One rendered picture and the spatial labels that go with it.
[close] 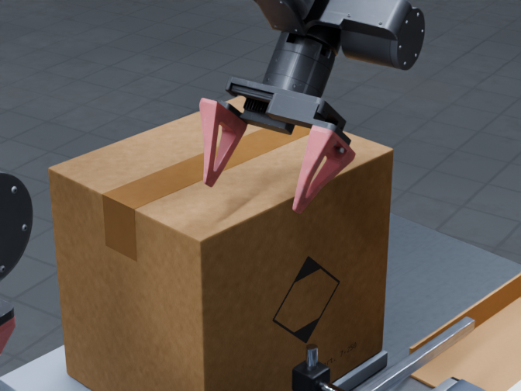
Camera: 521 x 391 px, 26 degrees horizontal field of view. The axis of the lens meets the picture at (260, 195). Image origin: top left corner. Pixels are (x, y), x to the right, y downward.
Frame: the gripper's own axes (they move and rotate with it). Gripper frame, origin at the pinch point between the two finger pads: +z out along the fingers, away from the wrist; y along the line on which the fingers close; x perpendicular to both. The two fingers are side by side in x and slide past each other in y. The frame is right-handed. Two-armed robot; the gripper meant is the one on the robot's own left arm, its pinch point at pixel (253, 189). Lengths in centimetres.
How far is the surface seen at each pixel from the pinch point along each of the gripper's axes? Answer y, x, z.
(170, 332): -8.8, 10.1, 15.0
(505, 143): -71, 294, -87
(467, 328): 14.6, 29.7, 3.4
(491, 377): 14.9, 45.1, 6.7
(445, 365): 9.1, 44.7, 7.2
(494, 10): -136, 412, -182
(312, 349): 4.9, 14.0, 11.6
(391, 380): 11.9, 19.3, 11.7
